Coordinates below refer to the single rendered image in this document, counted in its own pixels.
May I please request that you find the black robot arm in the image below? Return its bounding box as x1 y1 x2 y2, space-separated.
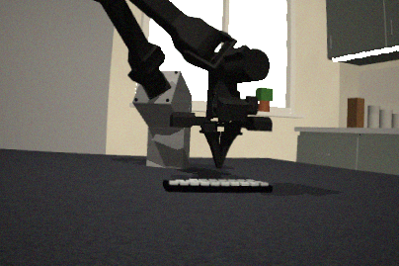
94 0 271 122

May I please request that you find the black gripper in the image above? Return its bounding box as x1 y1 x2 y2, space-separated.
170 83 273 168

